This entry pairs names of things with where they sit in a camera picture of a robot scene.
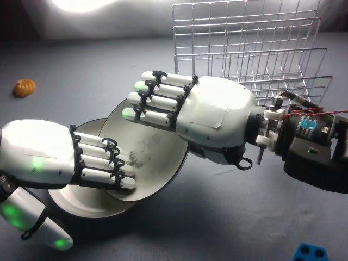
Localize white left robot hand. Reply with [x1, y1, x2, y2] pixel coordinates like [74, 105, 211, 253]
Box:
[0, 119, 136, 251]

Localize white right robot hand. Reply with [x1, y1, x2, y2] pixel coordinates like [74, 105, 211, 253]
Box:
[121, 70, 258, 171]

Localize white plate with dark rim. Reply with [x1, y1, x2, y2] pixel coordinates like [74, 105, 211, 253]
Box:
[47, 118, 142, 219]
[99, 97, 190, 202]

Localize orange toy pastry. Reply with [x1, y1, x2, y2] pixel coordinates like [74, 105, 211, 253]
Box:
[13, 78, 36, 98]

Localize grey table cloth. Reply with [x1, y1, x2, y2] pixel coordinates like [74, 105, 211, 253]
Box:
[0, 35, 348, 261]

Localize white cloth backdrop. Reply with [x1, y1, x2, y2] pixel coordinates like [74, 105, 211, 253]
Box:
[24, 0, 177, 41]

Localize blue pentagon block with holes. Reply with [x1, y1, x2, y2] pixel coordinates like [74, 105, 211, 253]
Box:
[291, 243, 332, 261]

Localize wire dish rack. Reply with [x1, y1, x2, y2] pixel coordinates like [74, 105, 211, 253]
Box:
[171, 0, 334, 105]

